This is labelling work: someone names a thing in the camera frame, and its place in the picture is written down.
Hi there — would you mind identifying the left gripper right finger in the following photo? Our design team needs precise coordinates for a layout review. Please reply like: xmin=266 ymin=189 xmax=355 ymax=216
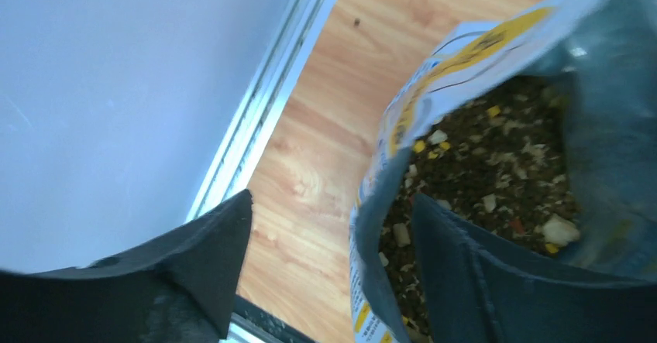
xmin=412 ymin=194 xmax=656 ymax=342

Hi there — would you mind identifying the left aluminium frame post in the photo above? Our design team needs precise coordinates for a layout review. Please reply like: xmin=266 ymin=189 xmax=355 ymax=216
xmin=186 ymin=0 xmax=337 ymax=221

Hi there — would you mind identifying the pet food kibble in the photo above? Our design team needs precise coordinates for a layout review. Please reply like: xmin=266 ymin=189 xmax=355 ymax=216
xmin=379 ymin=77 xmax=581 ymax=341

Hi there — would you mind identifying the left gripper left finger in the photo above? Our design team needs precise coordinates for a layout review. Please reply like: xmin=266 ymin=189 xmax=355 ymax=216
xmin=1 ymin=190 xmax=253 ymax=342

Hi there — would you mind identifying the pet food bag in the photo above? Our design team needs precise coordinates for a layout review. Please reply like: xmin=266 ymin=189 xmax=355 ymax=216
xmin=349 ymin=0 xmax=656 ymax=342

